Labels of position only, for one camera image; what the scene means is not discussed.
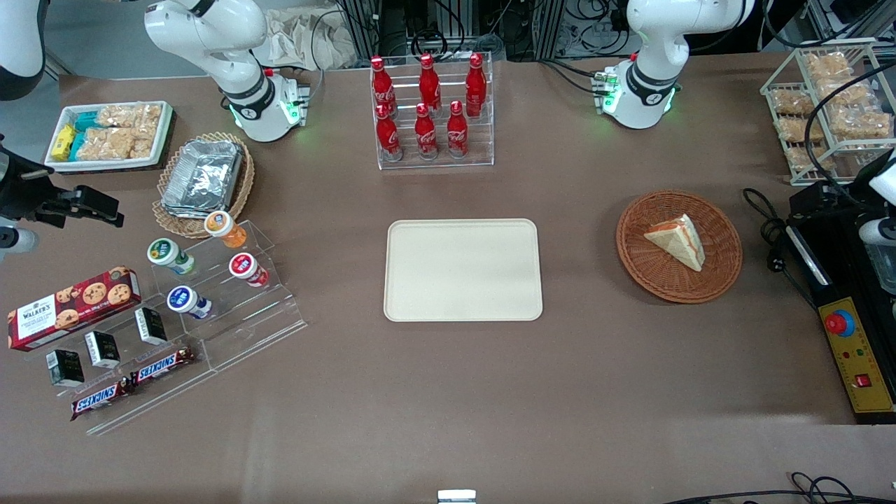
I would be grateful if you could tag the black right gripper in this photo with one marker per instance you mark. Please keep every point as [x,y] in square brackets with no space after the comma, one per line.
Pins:
[22,197]

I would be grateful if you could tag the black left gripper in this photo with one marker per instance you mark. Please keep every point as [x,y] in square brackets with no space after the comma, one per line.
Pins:
[870,174]

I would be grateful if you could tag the triangular sandwich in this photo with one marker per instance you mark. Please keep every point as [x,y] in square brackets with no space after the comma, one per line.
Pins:
[675,241]

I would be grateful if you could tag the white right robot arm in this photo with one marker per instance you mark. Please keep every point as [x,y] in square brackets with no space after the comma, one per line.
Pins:
[210,35]

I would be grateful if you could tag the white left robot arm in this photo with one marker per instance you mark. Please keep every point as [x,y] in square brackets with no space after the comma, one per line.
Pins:
[654,42]

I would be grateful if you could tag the white rectangular snack tray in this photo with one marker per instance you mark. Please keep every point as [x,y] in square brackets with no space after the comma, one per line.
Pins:
[164,133]

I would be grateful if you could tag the light oval wicker basket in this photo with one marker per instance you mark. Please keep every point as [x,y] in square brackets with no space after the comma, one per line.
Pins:
[241,189]

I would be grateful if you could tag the brown round wicker basket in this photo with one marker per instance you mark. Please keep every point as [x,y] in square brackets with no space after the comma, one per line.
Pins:
[647,273]

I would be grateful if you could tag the beige rectangular tray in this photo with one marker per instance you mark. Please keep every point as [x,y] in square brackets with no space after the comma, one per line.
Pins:
[462,269]

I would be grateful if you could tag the bagged cracker snack pack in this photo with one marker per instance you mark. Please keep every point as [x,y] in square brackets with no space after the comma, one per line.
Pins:
[850,91]
[828,65]
[864,124]
[791,101]
[805,157]
[798,129]

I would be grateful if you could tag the clear rice cracker pack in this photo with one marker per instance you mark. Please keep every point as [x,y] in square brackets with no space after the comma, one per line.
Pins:
[129,115]
[112,143]

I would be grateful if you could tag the teal snack packet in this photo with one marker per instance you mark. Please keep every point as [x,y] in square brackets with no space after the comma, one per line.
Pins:
[77,145]
[86,121]

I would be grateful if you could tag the yellow snack packet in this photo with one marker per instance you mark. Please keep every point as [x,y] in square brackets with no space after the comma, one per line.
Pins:
[63,142]

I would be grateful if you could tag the green lid yogurt cup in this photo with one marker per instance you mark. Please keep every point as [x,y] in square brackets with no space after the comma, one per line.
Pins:
[166,253]

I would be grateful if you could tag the clear plastic container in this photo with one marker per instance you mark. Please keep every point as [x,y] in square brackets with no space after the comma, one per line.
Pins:
[885,269]

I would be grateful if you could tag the red Walkers cookie box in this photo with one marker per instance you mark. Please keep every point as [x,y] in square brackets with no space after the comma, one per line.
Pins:
[70,308]

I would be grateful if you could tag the stacked aluminium foil containers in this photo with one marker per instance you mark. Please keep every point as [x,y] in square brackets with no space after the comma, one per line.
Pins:
[203,178]

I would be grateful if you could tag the orange lid yogurt cup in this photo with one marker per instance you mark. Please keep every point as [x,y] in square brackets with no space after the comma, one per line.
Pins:
[222,227]

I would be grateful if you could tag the red emergency stop button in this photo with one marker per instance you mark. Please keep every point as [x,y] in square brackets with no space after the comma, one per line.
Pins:
[838,323]

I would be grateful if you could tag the blue lid yogurt cup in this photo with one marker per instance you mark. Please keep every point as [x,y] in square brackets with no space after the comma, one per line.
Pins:
[185,301]

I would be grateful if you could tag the small black box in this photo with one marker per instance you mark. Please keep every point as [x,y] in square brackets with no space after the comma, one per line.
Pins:
[151,325]
[65,367]
[103,348]

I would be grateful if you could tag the red lid yogurt cup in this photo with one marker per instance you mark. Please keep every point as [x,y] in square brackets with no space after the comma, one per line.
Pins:
[245,267]

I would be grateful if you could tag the Snickers chocolate bar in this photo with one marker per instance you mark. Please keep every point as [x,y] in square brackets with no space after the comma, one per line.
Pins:
[101,399]
[161,365]

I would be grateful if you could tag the black yellow control box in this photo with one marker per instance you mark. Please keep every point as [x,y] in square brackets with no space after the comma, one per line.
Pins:
[857,364]

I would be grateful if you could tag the clear acrylic stepped stand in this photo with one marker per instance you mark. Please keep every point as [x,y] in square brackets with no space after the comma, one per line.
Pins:
[252,329]

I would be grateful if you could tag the crumpled beige cloth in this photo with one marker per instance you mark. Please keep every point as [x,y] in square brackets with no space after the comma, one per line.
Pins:
[294,38]

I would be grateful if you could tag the red cola bottle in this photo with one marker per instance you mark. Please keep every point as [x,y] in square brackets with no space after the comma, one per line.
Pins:
[429,84]
[425,136]
[476,84]
[381,84]
[388,136]
[457,133]

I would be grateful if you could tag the clear acrylic bottle rack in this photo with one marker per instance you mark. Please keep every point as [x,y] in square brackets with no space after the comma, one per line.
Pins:
[483,140]

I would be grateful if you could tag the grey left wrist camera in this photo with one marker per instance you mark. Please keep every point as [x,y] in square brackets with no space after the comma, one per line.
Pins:
[878,231]

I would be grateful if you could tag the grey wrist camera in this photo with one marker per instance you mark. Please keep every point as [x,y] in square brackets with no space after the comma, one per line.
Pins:
[878,231]
[17,240]

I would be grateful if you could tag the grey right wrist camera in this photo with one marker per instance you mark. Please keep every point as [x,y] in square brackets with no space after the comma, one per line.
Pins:
[17,240]

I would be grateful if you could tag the black aluminium frame rack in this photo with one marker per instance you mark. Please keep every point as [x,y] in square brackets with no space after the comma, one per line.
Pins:
[455,24]

